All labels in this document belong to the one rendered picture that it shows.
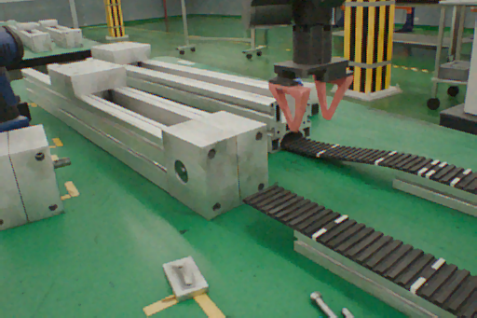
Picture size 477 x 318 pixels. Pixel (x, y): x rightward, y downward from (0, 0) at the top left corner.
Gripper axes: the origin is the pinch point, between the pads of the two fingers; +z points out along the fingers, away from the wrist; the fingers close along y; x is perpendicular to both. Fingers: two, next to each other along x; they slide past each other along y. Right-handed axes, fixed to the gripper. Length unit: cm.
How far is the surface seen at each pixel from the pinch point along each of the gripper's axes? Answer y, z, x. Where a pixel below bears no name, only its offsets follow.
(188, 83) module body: 4.6, -2.6, -27.5
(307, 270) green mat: 21.8, 5.7, 18.7
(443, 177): 0.8, 2.2, 21.6
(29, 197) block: 39.6, 2.5, -10.6
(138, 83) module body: 5, 1, -50
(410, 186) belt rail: 1.4, 4.6, 17.9
